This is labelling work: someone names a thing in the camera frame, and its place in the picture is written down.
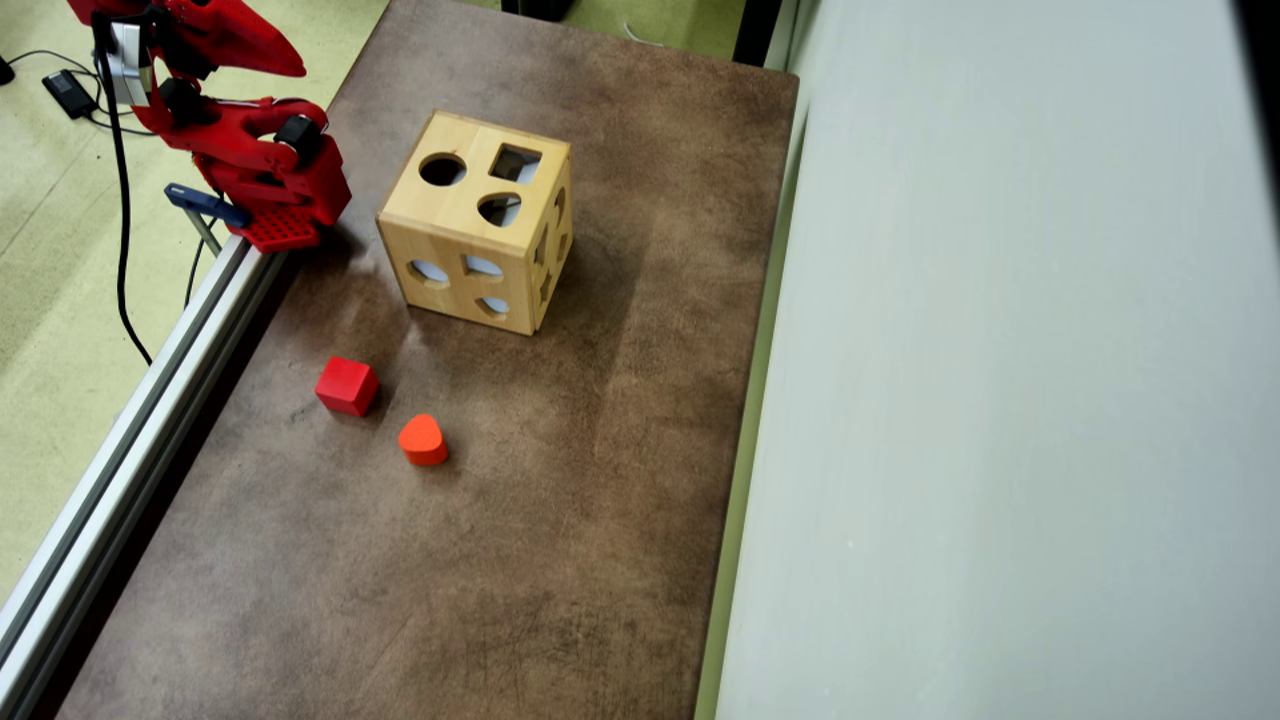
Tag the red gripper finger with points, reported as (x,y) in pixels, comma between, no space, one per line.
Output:
(245,40)
(260,70)

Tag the red cube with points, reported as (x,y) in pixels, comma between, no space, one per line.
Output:
(346,385)

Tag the red robot arm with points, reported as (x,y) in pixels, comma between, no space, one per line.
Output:
(240,150)

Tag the wooden shape sorter box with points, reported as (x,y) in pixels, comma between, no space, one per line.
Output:
(470,250)

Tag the black power adapter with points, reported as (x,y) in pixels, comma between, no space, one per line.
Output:
(70,93)

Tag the blue clamp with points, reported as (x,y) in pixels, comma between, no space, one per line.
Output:
(205,203)

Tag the black plug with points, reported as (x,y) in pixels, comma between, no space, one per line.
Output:
(5,70)

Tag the black furniture base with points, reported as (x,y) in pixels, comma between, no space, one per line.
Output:
(538,8)

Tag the orange rounded triangle block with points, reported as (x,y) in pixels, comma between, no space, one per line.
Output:
(422,438)

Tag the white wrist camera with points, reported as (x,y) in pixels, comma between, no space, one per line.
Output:
(128,60)

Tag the aluminium profile rail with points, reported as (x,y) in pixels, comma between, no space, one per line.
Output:
(120,470)

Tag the dark vertical post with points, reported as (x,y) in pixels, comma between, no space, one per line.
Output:
(757,30)

